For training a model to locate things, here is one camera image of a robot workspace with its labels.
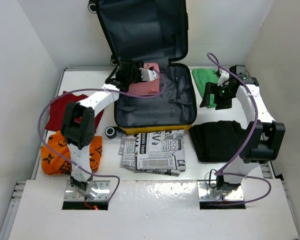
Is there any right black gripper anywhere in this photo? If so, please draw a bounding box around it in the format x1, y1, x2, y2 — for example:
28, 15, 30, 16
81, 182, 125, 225
200, 82, 235, 110

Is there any green towel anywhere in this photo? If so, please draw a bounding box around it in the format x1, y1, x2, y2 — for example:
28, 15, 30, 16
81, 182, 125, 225
192, 68, 219, 99

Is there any pink vanity case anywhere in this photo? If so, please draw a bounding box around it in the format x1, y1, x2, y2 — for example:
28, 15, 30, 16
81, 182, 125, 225
127, 63, 160, 96

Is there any yellow suitcase with dark lining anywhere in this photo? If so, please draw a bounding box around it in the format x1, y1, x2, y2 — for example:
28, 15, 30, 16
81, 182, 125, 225
87, 0, 197, 139

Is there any black garment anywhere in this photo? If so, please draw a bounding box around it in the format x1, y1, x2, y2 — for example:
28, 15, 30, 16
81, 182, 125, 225
188, 120, 249, 164

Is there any newspaper print cloth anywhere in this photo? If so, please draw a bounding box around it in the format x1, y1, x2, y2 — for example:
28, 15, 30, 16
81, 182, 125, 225
118, 129, 186, 177

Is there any red garment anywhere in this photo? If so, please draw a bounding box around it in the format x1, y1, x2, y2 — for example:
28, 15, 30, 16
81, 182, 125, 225
44, 90, 105, 133

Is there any orange patterned scarf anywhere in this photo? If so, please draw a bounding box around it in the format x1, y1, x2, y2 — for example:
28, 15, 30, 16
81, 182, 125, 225
40, 131, 103, 176

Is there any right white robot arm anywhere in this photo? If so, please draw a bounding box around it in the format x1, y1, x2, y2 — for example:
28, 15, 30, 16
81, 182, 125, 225
200, 65, 286, 195

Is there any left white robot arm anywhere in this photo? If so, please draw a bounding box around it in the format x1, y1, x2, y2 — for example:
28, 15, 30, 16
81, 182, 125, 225
60, 59, 144, 197

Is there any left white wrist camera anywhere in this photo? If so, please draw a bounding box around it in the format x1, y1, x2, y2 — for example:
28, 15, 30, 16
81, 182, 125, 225
139, 67, 158, 82

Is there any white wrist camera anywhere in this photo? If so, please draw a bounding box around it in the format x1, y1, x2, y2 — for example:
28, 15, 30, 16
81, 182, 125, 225
139, 67, 158, 82
217, 70, 230, 87

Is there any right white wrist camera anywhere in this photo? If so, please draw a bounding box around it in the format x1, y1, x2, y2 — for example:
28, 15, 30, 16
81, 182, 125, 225
217, 70, 230, 87

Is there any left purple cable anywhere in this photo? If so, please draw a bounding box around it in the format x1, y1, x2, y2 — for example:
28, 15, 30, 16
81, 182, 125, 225
37, 69, 167, 203

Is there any purple cable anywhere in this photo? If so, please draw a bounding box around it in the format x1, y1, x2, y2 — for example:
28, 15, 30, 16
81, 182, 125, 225
206, 52, 272, 207
37, 69, 167, 203

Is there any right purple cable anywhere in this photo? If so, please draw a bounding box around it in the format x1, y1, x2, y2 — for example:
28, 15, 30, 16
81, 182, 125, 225
206, 52, 272, 207

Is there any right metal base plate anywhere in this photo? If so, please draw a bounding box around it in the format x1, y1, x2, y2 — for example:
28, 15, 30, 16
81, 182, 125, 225
197, 180, 245, 203

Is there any metal base plate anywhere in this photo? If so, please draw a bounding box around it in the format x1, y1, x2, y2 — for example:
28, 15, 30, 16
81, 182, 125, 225
63, 180, 111, 202
197, 180, 245, 203

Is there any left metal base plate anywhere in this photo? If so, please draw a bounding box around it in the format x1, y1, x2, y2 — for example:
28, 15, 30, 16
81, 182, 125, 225
63, 180, 111, 202

